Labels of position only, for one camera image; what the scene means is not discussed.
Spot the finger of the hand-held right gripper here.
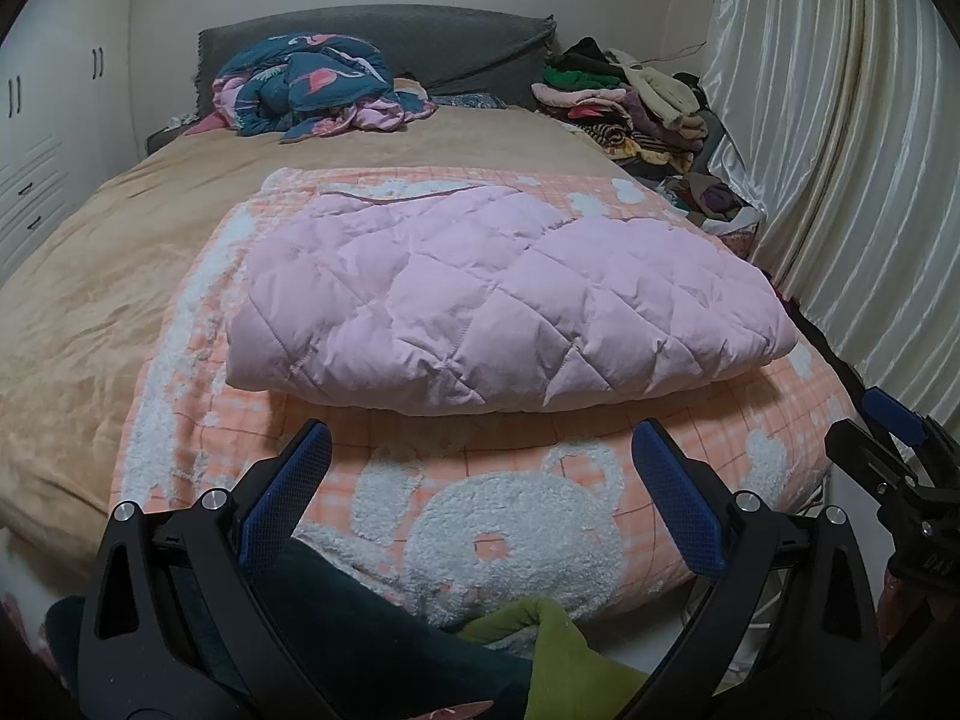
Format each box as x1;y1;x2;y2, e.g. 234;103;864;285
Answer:
859;386;947;458
825;420;920;500

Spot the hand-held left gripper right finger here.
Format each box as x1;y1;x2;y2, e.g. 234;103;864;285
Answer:
630;420;882;720

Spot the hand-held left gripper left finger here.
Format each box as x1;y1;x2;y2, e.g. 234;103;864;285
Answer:
79;420;335;720

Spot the pink quilted jacket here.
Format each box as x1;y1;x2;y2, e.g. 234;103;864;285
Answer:
225;178;797;415

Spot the bag of clothes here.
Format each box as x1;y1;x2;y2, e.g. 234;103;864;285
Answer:
664;172;767;237

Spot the pile of folded clothes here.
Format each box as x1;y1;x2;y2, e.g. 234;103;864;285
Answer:
531;36;721;173

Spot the orange checked bear blanket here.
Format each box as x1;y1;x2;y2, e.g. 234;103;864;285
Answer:
109;165;860;631

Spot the person's dark trouser leg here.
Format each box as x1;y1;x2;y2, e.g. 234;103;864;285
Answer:
45;540;533;720

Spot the green garment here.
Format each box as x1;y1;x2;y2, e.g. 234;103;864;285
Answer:
457;596;653;720

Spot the bed with beige sheet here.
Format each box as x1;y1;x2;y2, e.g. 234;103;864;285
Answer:
0;101;676;578

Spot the white satin curtain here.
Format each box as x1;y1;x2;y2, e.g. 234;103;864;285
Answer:
697;0;960;436

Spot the blue flamingo print quilt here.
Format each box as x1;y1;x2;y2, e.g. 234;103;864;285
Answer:
212;31;438;143

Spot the blue patterned pillow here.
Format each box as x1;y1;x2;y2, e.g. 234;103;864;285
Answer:
431;90;511;110

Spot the white wardrobe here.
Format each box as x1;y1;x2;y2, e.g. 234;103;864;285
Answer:
0;0;143;271

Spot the grey headboard cushion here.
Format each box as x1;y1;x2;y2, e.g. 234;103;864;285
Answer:
196;4;557;110

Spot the thin wall cable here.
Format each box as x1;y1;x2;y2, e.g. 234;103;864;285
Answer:
649;40;707;65

